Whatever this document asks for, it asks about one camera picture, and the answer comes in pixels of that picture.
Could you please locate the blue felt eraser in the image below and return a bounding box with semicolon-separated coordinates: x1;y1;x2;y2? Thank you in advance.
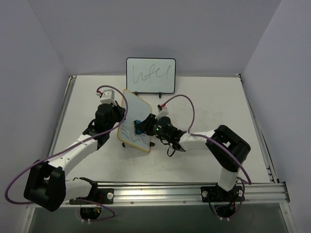
134;120;142;134

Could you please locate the yellow framed whiteboard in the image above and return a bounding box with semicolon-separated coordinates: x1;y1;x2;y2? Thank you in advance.
117;89;152;152

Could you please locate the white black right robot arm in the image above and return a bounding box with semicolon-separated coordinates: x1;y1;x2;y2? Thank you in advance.
134;114;251;200

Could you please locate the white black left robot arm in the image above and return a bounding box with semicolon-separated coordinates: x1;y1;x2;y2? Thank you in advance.
23;104;126;212

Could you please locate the black framed whiteboard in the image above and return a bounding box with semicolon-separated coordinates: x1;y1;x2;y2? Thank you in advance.
126;57;176;94

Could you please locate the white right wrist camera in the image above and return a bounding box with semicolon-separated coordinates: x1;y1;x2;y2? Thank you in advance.
155;104;169;119

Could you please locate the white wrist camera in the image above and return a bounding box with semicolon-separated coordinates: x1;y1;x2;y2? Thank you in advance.
96;89;116;105
155;104;169;119

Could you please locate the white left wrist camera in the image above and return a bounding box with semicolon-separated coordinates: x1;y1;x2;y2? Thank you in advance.
96;89;116;105

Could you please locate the aluminium left side rail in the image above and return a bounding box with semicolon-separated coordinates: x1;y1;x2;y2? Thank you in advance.
53;76;77;142

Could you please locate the aluminium right side rail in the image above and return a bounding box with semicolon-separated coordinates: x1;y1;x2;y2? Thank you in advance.
236;73;280;183

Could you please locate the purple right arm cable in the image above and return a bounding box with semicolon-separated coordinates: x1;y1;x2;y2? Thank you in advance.
157;94;252;217

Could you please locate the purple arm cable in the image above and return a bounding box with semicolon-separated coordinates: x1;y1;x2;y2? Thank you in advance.
157;94;252;217
4;84;128;223

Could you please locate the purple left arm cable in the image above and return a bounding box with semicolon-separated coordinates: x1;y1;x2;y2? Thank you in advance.
4;84;128;223

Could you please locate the aluminium front mounting rail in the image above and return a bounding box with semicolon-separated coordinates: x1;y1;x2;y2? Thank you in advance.
39;180;290;211

